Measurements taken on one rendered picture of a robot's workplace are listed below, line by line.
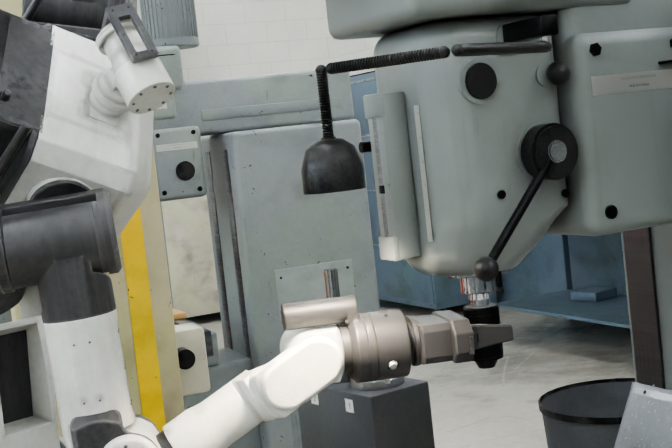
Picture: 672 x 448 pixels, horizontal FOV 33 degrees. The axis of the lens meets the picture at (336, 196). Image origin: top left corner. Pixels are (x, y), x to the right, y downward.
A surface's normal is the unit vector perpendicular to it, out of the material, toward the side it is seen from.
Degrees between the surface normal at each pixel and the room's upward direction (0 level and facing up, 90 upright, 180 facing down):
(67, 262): 89
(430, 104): 90
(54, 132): 58
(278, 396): 91
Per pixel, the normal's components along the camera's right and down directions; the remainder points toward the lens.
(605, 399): -0.12, 0.00
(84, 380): 0.16, 0.02
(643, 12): 0.43, 0.00
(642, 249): -0.90, 0.12
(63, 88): 0.55, -0.57
